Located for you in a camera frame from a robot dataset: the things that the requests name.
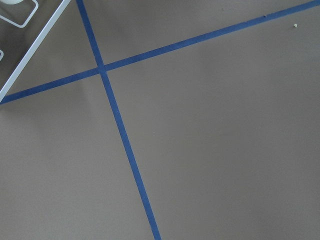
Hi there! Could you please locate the mint green cup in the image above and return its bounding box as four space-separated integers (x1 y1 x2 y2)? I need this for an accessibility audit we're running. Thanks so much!
0 0 23 5

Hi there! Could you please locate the white wire cup rack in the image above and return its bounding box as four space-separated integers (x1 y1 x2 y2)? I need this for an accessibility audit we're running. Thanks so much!
0 0 70 101

